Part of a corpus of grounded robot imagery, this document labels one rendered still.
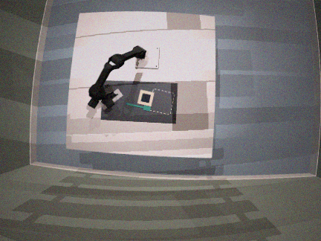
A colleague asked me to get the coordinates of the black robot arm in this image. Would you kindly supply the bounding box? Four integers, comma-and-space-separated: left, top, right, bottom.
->
88, 45, 146, 109

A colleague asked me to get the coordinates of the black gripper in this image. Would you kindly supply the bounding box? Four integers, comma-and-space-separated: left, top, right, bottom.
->
100, 91, 114, 108

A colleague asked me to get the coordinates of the cream tile with dark square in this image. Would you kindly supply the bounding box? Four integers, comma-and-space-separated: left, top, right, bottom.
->
137, 90, 154, 106

